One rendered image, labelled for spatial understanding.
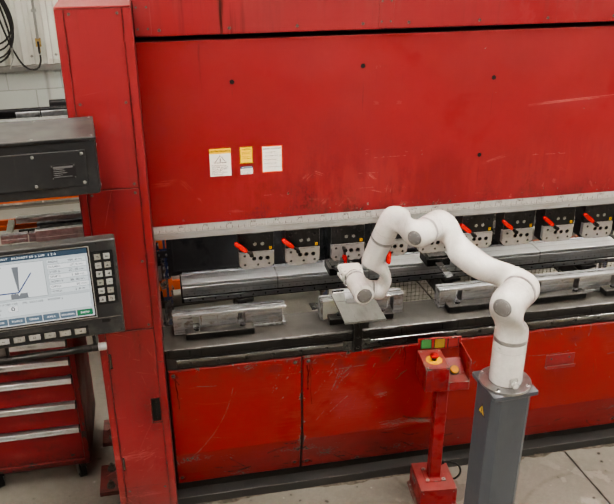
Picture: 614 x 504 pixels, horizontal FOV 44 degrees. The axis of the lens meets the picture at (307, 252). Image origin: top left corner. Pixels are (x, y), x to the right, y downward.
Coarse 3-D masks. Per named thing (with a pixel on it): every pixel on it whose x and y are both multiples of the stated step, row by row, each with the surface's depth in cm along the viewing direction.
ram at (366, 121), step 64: (192, 64) 287; (256, 64) 292; (320, 64) 297; (384, 64) 302; (448, 64) 308; (512, 64) 313; (576, 64) 319; (192, 128) 298; (256, 128) 303; (320, 128) 308; (384, 128) 314; (448, 128) 320; (512, 128) 326; (576, 128) 332; (192, 192) 309; (256, 192) 314; (320, 192) 320; (384, 192) 326; (448, 192) 332; (512, 192) 339; (576, 192) 345
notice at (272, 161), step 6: (264, 150) 307; (270, 150) 308; (276, 150) 308; (264, 156) 308; (270, 156) 309; (276, 156) 309; (264, 162) 309; (270, 162) 310; (276, 162) 310; (282, 162) 311; (264, 168) 310; (270, 168) 311; (276, 168) 312; (282, 168) 312
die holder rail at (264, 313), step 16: (240, 304) 342; (256, 304) 342; (272, 304) 342; (176, 320) 333; (192, 320) 335; (208, 320) 336; (224, 320) 338; (240, 320) 345; (256, 320) 341; (272, 320) 343
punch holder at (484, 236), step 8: (456, 216) 346; (464, 216) 339; (472, 216) 340; (480, 216) 340; (488, 216) 341; (464, 224) 340; (472, 224) 341; (480, 224) 342; (488, 224) 343; (464, 232) 342; (480, 232) 344; (488, 232) 344; (472, 240) 345; (480, 240) 345; (488, 240) 346
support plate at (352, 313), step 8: (336, 296) 342; (344, 296) 342; (336, 304) 335; (344, 304) 335; (352, 304) 335; (360, 304) 335; (368, 304) 335; (376, 304) 335; (344, 312) 329; (352, 312) 329; (360, 312) 329; (368, 312) 329; (376, 312) 329; (344, 320) 323; (352, 320) 323; (360, 320) 323; (368, 320) 323; (376, 320) 324; (384, 320) 325
